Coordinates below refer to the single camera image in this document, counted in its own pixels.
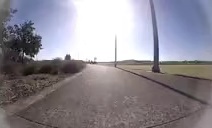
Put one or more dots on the distant tree line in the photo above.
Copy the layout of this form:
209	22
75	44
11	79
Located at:
180	62

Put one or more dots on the thick grey pole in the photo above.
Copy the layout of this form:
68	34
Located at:
155	40

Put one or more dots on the small tree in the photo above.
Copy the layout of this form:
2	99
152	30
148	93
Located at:
95	59

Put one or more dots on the gravel bed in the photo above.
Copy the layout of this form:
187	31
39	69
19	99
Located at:
24	85

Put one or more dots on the grass field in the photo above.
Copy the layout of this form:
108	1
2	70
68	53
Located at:
190	70

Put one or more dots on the pale concrete kerb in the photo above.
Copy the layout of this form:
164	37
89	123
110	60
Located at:
37	96

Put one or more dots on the row of bushes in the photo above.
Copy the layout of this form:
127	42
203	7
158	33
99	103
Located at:
47	68

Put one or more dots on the dark building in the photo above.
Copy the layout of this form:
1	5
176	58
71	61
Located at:
67	57

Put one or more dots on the dark leafy tree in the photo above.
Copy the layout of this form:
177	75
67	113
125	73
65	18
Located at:
22	40

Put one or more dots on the grey asphalt path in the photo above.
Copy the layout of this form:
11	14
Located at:
104	96

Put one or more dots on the grey paved strip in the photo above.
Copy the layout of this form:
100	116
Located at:
184	84

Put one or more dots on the thin grey pole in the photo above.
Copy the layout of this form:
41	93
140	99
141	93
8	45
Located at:
115	50

